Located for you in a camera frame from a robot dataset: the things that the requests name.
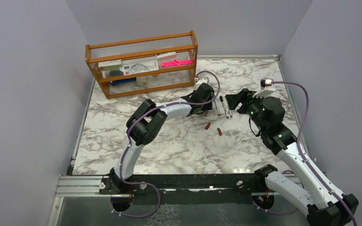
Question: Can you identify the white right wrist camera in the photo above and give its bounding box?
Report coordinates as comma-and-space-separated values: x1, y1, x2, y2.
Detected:
253, 78, 276, 98

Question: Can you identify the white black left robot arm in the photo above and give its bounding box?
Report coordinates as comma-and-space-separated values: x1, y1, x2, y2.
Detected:
109, 83, 214, 194

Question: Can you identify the pink white eraser box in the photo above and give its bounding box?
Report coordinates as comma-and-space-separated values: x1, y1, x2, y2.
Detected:
156, 52, 177, 61

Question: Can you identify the aluminium frame rail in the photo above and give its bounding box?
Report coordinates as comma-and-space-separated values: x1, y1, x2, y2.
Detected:
55, 175, 107, 198

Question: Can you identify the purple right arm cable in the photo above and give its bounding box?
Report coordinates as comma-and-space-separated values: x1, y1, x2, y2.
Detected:
253, 81, 358, 226

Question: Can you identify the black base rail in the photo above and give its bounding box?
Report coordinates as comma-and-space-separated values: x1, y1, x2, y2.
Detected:
99, 173, 275, 210

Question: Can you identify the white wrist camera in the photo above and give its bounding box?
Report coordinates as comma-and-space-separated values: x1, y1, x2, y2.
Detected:
253, 78, 276, 98
195, 77, 209, 86

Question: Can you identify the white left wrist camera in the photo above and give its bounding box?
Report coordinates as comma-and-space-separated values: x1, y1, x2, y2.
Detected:
195, 77, 209, 86

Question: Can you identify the blue box on shelf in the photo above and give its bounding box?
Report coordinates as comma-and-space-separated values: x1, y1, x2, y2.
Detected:
109, 78, 137, 86

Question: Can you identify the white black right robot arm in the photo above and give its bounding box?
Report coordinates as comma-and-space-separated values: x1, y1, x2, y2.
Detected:
225, 89, 359, 226

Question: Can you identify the small white box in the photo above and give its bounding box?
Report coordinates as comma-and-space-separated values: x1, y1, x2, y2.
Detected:
136, 76, 147, 86

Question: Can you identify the white green box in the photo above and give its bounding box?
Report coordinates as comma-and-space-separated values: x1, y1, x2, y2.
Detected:
98, 59, 122, 71

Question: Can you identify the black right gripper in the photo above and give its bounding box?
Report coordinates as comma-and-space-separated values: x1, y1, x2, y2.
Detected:
227, 88, 268, 132

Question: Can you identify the pink plastic clip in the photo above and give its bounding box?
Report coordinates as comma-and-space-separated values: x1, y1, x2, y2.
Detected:
161, 59, 194, 67

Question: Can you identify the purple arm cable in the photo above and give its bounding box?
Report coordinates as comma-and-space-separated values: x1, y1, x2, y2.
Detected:
253, 81, 358, 226
109, 70, 221, 218

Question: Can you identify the wooden shelf rack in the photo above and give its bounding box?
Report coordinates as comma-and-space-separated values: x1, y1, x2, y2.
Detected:
85, 31, 198, 99

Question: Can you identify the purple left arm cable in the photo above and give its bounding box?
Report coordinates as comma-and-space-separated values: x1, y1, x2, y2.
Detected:
109, 70, 221, 218

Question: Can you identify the white protractor ruler pack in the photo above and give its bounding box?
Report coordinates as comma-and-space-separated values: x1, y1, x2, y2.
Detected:
119, 61, 159, 75

